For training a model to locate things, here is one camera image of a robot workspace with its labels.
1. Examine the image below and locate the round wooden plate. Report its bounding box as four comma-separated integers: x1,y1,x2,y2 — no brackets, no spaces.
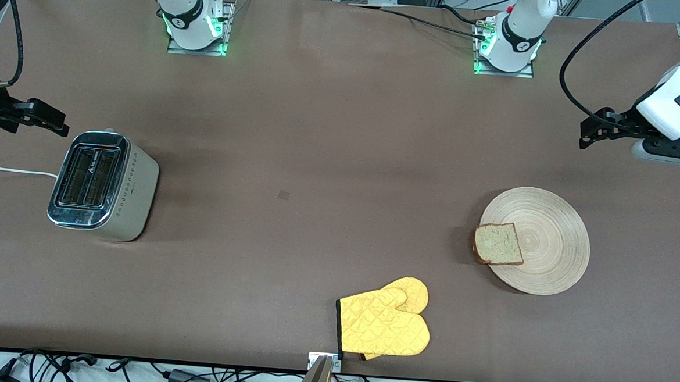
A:
477,184,594,298

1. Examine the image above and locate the brown bread slice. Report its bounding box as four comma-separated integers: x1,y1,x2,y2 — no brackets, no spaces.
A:
472,222,526,267

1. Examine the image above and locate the silver two-slot toaster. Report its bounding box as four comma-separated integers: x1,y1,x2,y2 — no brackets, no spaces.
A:
45,125,162,244

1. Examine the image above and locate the yellow quilted oven mitt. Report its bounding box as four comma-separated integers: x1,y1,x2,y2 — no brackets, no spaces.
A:
333,273,433,365

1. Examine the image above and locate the black orange power adapter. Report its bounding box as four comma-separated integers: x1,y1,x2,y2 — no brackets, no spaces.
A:
167,368,210,382

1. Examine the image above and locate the white toaster power cord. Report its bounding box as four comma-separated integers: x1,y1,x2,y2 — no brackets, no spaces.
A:
0,166,60,180

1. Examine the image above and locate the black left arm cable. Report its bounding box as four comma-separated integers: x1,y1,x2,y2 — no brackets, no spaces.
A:
557,0,649,123

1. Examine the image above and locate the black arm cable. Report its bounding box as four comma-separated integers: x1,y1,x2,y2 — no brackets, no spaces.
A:
557,0,649,123
0,0,26,89

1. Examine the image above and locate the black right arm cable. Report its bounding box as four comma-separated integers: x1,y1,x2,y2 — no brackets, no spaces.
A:
0,0,26,89

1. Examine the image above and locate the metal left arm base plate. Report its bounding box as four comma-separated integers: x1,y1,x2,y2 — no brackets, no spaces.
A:
473,19,538,80

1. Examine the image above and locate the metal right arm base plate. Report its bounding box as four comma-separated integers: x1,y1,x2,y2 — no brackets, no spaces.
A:
166,0,233,58

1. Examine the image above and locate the black cable on table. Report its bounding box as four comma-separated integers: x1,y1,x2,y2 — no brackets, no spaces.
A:
376,2,491,42

